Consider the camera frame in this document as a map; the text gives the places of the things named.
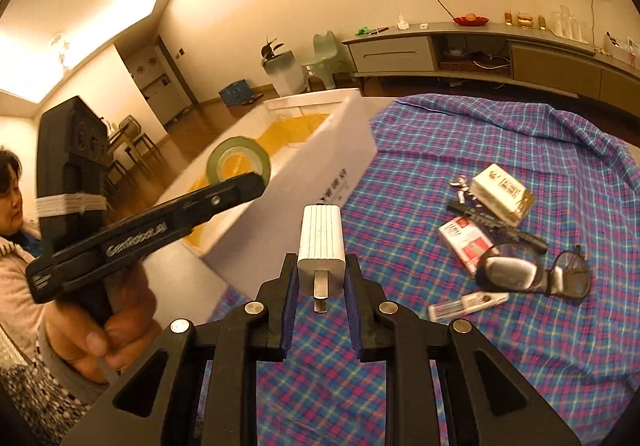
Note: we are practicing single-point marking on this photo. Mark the white trash bin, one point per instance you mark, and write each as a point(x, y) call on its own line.
point(285, 73)

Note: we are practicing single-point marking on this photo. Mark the speckled dark cloth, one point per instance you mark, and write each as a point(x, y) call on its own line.
point(30, 411)

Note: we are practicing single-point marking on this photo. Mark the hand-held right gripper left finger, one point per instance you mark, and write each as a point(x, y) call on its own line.
point(287, 311)

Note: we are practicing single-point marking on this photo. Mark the red fruit bowl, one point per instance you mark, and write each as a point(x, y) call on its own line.
point(471, 19)

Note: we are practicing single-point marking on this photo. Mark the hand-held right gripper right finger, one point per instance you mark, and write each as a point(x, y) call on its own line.
point(356, 311)

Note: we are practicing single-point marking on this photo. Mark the red and white pack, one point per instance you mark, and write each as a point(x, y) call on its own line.
point(462, 236)

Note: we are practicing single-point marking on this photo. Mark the small white ornament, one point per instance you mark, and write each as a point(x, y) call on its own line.
point(403, 21)

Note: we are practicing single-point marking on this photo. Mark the grey TV cabinet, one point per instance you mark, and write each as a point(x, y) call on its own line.
point(395, 53)

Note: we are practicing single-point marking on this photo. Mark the amber glass ornaments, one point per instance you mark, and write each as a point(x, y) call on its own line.
point(525, 19)

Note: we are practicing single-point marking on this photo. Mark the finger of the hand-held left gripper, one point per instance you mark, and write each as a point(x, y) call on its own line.
point(215, 201)

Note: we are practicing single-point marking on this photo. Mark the green toy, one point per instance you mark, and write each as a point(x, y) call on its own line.
point(365, 31)

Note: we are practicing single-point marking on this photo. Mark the blue plastic basket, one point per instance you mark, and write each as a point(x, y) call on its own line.
point(234, 94)

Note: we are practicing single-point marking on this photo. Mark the person's left hand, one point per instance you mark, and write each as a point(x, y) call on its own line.
point(135, 321)

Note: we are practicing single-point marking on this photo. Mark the blue plaid cloth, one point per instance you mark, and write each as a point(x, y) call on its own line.
point(425, 135)

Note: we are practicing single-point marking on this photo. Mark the wooden door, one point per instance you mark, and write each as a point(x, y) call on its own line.
point(160, 85)

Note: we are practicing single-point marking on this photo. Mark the person's head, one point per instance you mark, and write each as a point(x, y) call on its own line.
point(9, 191)

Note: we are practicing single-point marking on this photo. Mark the white and gold box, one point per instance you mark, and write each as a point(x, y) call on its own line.
point(500, 188)

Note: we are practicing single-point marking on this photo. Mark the white charger adapter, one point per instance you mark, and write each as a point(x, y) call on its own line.
point(322, 241)

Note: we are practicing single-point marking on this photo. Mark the wooden dining chair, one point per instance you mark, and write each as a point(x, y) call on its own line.
point(130, 140)

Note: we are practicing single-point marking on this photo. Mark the green plastic chair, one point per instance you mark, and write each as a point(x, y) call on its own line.
point(325, 58)

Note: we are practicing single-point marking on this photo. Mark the green tape roll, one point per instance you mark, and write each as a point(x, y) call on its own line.
point(235, 142)

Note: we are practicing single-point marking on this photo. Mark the person's pink sweater torso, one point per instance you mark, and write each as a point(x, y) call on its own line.
point(20, 286)

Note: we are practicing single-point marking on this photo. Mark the black marker pen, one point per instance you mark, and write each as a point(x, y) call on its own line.
point(487, 218)

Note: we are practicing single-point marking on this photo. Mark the dark potted plant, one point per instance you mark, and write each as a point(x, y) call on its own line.
point(271, 49)

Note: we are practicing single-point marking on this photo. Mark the black eyeglasses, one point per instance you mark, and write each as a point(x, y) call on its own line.
point(549, 278)

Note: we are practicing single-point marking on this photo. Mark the ceiling lamp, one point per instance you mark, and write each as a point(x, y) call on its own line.
point(60, 50)

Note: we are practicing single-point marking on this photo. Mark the small white tube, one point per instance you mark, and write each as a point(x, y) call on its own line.
point(465, 304)

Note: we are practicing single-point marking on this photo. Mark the white storage box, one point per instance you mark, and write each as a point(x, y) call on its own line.
point(320, 160)

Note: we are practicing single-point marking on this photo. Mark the white tray with clutter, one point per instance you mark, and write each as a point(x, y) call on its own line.
point(620, 48)

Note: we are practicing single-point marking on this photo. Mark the clear drinking glasses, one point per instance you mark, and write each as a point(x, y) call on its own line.
point(567, 25)

